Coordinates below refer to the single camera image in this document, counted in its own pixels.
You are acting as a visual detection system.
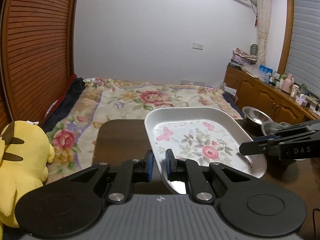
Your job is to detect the large steel bowl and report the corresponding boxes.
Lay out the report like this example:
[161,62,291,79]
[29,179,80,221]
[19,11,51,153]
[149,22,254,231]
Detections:
[261,121,285,135]

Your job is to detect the floral white tray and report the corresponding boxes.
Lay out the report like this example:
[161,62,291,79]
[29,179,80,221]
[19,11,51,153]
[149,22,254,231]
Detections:
[144,107,267,194]

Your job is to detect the pink tissue box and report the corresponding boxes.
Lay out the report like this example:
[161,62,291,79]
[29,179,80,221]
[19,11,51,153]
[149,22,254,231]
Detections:
[295,96,308,106]

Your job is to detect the smaller steel bowl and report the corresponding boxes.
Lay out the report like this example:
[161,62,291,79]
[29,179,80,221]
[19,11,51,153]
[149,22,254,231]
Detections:
[242,106,273,126]

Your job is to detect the pink kettle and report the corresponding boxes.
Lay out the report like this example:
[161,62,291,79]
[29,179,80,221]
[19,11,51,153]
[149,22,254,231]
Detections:
[281,74,294,94]

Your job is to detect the wooden sideboard cabinet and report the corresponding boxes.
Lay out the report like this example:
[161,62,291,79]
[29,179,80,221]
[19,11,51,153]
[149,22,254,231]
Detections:
[224,66,319,125]

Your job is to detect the white paper bag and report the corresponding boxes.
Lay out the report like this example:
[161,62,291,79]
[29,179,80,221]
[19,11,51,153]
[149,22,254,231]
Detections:
[224,86,237,96]

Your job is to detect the window roller blind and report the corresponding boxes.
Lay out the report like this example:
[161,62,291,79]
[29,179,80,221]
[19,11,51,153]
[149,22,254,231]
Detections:
[286,0,319,96]

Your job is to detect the blue white box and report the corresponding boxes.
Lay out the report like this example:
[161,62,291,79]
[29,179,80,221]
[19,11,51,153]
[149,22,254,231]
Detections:
[258,64,273,84]

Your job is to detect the floral bed quilt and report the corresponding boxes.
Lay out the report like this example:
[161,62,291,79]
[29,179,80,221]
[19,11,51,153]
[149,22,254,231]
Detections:
[46,77,244,183]

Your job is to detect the dark clothes pile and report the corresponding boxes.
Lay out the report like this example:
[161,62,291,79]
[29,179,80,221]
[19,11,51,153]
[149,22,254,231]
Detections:
[42,74,85,133]

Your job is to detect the stack of folded fabrics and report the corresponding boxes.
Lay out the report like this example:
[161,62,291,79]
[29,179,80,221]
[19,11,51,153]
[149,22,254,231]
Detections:
[231,48,258,66]

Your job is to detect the yellow plush toy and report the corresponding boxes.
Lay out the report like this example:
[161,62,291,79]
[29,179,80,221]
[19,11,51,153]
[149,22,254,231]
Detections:
[0,121,55,237]

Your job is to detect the patterned curtain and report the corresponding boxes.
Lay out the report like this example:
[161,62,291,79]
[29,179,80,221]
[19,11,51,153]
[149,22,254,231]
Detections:
[257,0,272,66]

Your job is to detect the wooden slatted headboard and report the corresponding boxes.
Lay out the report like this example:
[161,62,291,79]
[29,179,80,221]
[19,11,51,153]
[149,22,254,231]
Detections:
[1,0,76,126]

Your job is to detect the white wall switch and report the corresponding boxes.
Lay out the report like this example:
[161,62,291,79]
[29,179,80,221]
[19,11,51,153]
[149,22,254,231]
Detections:
[193,42,203,50]

